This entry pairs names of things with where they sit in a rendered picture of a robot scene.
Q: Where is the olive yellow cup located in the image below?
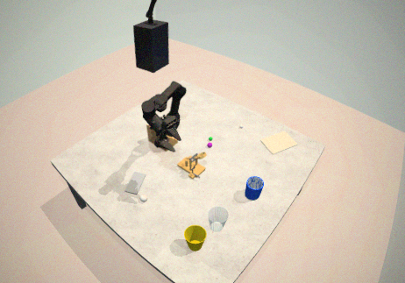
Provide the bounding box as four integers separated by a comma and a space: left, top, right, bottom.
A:
184, 225, 207, 251

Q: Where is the blue cup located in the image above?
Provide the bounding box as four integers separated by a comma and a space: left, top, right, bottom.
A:
245, 176, 264, 201

